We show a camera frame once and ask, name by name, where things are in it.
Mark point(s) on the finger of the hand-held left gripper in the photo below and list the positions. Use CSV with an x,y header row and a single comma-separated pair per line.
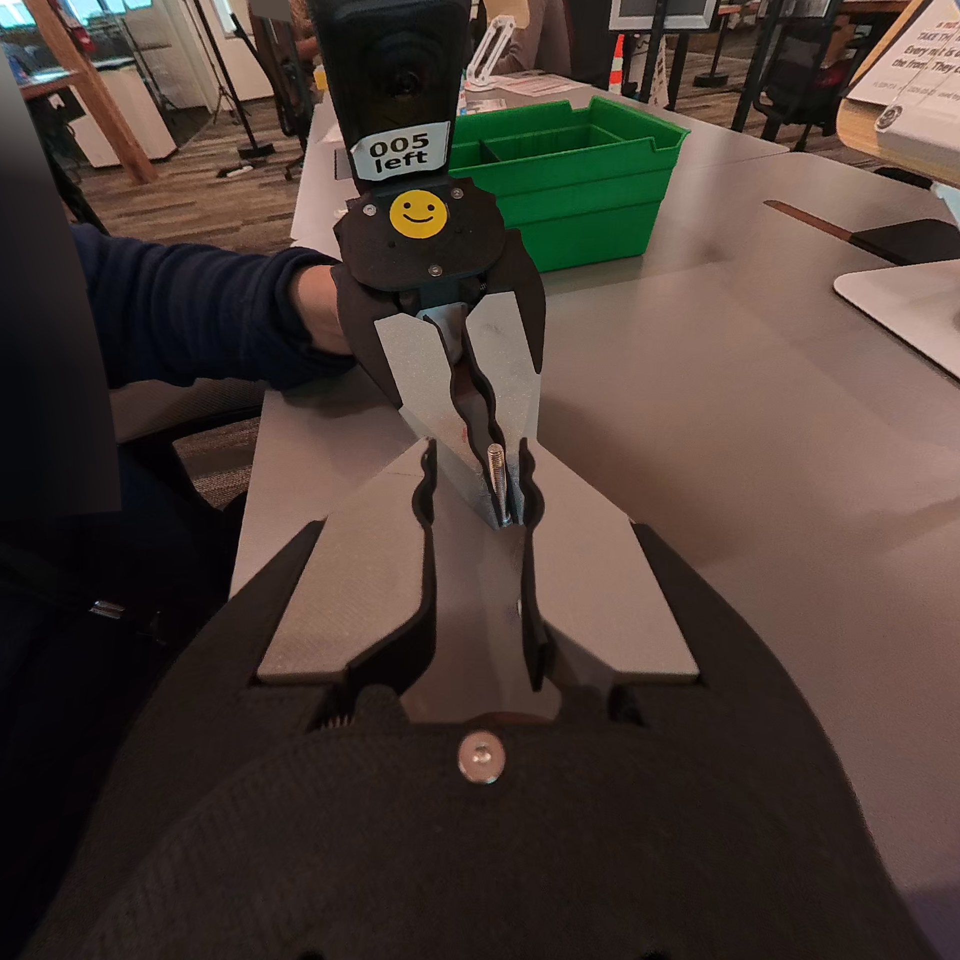
x,y
416,367
514,360

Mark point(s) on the white papers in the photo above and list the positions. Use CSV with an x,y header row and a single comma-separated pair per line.
x,y
525,88

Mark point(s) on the grey computer monitor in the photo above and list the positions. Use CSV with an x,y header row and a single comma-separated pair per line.
x,y
660,11

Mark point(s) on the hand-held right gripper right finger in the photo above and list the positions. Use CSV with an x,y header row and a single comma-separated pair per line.
x,y
600,592

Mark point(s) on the person's left hand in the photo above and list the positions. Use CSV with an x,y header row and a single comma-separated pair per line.
x,y
319,307

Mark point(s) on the black tripod stand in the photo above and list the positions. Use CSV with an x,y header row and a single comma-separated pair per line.
x,y
225,82

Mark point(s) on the black office chair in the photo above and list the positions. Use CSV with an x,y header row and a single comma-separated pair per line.
x,y
802,75

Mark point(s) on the white cabinet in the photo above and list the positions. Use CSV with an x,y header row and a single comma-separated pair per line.
x,y
127,120

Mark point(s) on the silver bolt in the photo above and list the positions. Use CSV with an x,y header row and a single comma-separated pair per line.
x,y
496,480

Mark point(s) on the green plastic bin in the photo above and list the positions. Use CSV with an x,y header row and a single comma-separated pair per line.
x,y
585,210

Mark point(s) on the wooden post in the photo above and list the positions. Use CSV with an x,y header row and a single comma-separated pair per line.
x,y
97,90

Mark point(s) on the orange traffic cone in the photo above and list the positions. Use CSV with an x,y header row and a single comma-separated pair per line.
x,y
616,67

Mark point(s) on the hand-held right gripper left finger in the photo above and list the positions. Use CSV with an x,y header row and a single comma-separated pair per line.
x,y
352,592

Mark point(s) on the white paper sign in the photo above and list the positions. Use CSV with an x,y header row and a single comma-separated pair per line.
x,y
915,60

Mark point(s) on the black flat object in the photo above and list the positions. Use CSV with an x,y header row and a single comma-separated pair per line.
x,y
907,240

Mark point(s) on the wooden board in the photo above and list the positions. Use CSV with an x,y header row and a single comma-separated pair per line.
x,y
855,124

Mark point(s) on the black stanchion post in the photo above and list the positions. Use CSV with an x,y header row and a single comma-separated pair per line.
x,y
716,71

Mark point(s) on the white monitor stand base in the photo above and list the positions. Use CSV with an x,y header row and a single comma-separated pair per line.
x,y
900,307

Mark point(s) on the person's left forearm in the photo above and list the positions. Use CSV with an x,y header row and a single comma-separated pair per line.
x,y
195,307

